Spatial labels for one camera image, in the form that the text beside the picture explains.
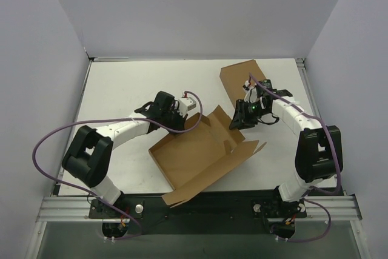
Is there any cardboard box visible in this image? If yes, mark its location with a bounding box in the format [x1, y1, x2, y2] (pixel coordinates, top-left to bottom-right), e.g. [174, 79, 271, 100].
[219, 59, 266, 107]
[149, 106, 266, 207]

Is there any folded closed cardboard box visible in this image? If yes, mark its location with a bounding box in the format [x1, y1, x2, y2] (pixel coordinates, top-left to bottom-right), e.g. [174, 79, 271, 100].
[219, 59, 266, 107]

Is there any aluminium frame rail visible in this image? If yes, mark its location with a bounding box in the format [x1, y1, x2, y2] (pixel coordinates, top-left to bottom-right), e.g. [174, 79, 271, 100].
[36, 197, 90, 223]

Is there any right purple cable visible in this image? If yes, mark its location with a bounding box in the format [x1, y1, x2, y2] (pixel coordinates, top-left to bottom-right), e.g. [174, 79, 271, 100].
[248, 72, 342, 195]

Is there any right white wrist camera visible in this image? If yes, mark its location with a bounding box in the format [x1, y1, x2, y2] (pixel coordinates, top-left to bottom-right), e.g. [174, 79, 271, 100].
[243, 80, 260, 103]

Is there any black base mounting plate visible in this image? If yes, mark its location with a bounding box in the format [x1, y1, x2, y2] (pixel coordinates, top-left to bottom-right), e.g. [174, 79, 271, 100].
[88, 190, 307, 237]

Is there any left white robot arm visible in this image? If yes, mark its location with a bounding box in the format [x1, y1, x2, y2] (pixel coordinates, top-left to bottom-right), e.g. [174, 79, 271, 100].
[62, 91, 196, 218]

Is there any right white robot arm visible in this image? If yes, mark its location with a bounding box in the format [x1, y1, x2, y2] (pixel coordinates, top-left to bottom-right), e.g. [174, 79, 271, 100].
[229, 79, 343, 203]

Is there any purple cable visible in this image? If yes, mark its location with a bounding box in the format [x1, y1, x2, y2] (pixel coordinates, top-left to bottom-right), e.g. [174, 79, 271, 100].
[32, 90, 203, 195]
[248, 72, 342, 195]

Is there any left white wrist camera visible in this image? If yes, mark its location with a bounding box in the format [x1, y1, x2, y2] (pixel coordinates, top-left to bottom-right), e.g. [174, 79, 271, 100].
[176, 93, 196, 117]

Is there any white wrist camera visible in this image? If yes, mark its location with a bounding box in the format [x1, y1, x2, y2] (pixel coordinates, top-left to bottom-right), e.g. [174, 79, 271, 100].
[243, 80, 260, 103]
[176, 93, 196, 117]

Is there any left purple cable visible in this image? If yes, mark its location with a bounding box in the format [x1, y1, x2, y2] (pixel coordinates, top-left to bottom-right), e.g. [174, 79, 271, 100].
[32, 90, 203, 195]

